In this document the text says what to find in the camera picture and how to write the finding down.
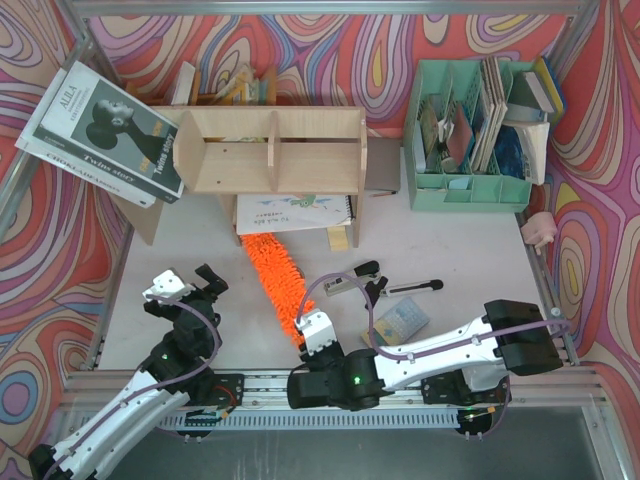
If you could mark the orange microfiber duster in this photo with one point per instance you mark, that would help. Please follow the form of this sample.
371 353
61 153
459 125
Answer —
280 278

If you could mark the green desk organizer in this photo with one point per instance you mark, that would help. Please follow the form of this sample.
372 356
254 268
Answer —
435 182

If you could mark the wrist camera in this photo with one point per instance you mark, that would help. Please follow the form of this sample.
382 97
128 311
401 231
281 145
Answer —
167 286
317 330

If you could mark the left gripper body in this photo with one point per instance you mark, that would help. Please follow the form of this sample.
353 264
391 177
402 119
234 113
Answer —
201 295

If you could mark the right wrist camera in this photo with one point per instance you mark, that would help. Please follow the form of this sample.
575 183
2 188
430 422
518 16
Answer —
317 330

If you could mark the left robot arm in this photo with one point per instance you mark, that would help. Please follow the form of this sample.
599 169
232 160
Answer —
176 372

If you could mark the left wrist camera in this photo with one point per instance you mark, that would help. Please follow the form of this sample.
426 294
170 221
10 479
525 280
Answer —
167 286

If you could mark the yellow sticky note pad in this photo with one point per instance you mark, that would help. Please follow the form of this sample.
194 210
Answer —
337 238

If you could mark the pink tape dispenser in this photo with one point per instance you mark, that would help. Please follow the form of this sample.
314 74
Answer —
539 230

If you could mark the spiral drawing notebook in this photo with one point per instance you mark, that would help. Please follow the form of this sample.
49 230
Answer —
257 214

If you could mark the books behind shelf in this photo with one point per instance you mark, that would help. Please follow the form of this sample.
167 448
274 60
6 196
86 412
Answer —
242 87

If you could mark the black handled tool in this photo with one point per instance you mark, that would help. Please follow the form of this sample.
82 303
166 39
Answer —
382 288

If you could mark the stack of thin books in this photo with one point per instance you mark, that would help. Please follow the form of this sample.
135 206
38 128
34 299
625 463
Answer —
490 112

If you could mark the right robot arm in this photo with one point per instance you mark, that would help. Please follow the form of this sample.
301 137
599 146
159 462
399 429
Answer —
511 337

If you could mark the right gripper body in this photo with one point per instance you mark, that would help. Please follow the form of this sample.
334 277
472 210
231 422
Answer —
314 358

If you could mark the blue yellow book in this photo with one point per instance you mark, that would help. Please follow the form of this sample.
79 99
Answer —
541 66

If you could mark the red notebook in organizer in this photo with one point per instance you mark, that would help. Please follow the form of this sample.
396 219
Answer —
460 141

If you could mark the wooden bookshelf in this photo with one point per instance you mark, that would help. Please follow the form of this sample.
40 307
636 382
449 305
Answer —
231 150

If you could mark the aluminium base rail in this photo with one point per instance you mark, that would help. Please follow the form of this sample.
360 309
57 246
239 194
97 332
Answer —
566 386

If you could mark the grey black stapler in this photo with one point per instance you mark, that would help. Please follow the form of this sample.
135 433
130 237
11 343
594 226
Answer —
366 272

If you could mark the gold grey calculator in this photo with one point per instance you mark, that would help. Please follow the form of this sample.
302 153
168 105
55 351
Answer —
398 324

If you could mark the white book under Twins story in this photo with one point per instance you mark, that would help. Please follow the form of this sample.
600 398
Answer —
83 169

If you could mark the pencil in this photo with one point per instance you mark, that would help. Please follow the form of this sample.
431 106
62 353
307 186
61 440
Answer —
383 194

